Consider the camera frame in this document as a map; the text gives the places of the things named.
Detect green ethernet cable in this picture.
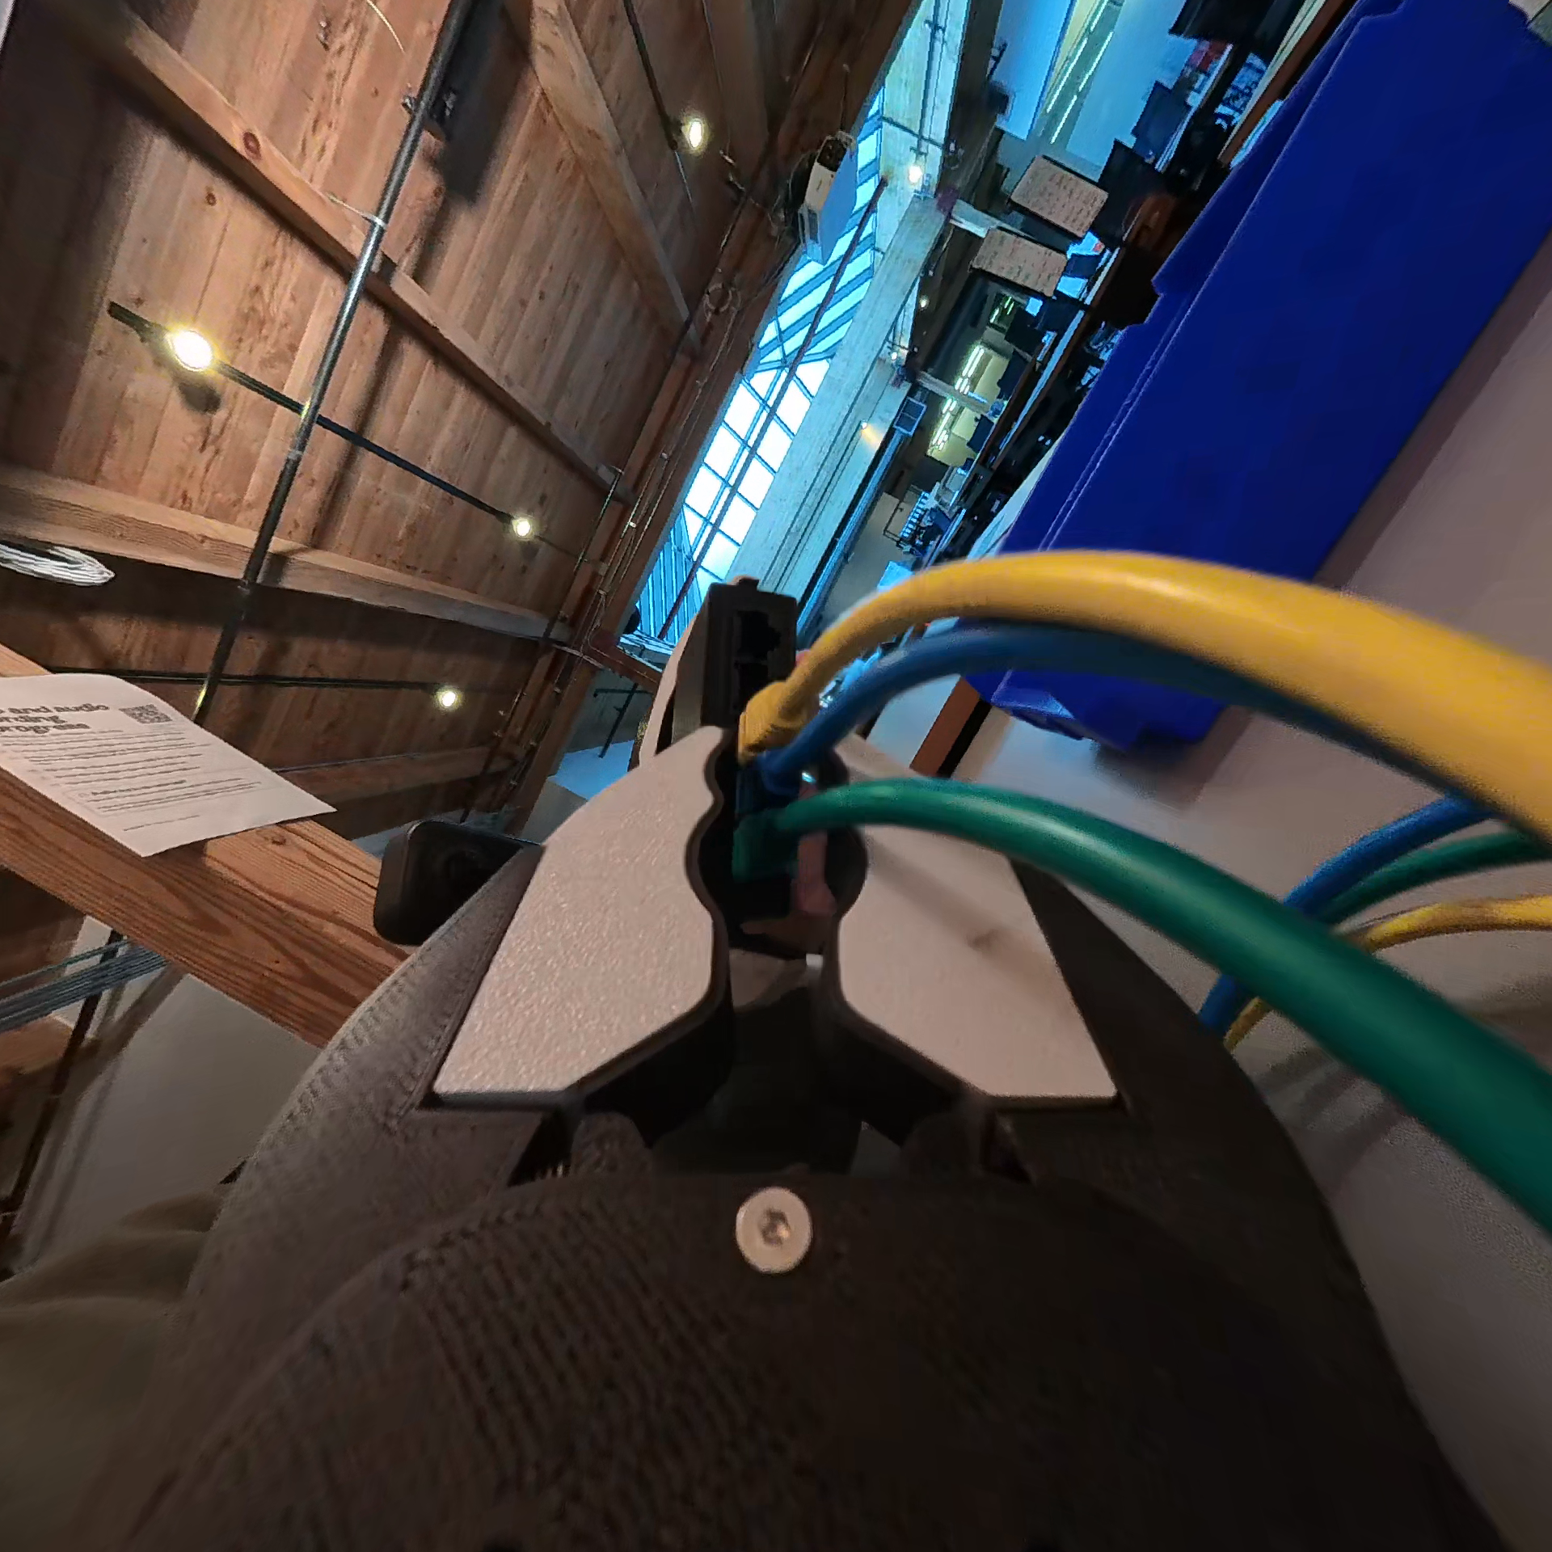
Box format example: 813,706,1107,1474
730,780,1552,1232

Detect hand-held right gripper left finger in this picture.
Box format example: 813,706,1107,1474
431,724,741,1147

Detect white notice sheet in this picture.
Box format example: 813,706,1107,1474
0,673,335,859

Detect wooden post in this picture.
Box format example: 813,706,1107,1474
0,643,409,1049

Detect ceiling spot lamps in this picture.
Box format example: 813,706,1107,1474
163,109,717,717

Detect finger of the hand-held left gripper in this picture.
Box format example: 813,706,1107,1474
636,621,712,765

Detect person's olive clothing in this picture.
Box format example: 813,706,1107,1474
0,1194,226,1552

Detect blue plastic bin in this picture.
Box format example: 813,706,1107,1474
970,0,1552,754

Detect blue ethernet cable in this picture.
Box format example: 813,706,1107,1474
734,625,1552,1033

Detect yellow ethernet cable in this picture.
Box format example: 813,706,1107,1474
737,551,1552,1049

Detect white ceiling-mounted unit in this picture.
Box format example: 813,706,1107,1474
795,133,856,244

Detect black ethernet port block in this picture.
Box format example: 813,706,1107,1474
700,580,839,959

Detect skylight window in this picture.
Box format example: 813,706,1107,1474
630,85,887,645

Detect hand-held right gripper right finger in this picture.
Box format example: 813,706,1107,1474
806,737,1120,1147

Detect metal ceiling pipe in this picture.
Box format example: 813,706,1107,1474
194,0,481,722

